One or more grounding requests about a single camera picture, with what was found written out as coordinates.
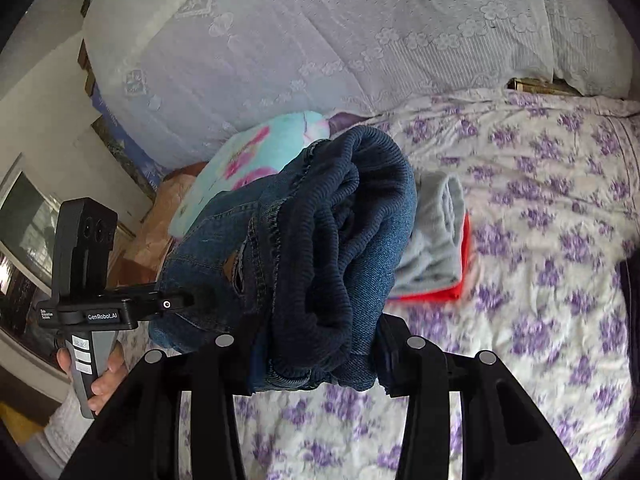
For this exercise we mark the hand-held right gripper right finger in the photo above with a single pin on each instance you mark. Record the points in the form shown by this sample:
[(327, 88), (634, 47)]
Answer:
[(395, 355)]

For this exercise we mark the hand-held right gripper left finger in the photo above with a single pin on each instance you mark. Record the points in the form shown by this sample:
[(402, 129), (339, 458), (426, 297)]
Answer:
[(220, 360)]

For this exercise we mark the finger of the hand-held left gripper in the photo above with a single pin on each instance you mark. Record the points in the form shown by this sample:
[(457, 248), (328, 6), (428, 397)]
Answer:
[(195, 301)]

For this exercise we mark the blue denim jeans pants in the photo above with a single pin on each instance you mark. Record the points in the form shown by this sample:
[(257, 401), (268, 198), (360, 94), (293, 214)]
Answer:
[(330, 240)]

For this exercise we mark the grey folded pants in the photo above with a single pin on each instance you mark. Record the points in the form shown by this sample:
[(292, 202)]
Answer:
[(435, 230)]

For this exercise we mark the person's left hand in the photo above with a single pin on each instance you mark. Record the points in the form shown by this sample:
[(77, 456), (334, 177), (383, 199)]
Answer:
[(112, 370)]

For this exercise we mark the brown patterned cloth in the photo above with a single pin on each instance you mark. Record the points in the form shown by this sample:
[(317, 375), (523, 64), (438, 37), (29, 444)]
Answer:
[(150, 230)]

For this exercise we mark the red folded garment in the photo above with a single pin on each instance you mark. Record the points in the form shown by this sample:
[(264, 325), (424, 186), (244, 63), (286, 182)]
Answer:
[(462, 270)]

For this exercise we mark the blue patterned blanket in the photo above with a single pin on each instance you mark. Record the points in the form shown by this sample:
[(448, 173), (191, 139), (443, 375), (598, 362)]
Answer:
[(130, 155)]

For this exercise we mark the turquoise pink floral quilt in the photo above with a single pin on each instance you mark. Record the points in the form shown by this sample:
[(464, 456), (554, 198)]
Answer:
[(235, 160)]

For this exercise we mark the purple floral bed sheet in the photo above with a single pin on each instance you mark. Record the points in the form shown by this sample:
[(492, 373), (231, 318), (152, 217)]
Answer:
[(525, 285)]

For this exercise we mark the dark purple cloth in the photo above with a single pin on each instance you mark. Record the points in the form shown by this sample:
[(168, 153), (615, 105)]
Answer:
[(350, 121)]

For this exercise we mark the white lace bedding cover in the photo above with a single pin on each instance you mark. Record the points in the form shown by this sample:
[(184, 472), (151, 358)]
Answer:
[(325, 35)]

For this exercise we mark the brown wooden headboard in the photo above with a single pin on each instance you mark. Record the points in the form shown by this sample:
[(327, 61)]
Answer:
[(537, 86)]

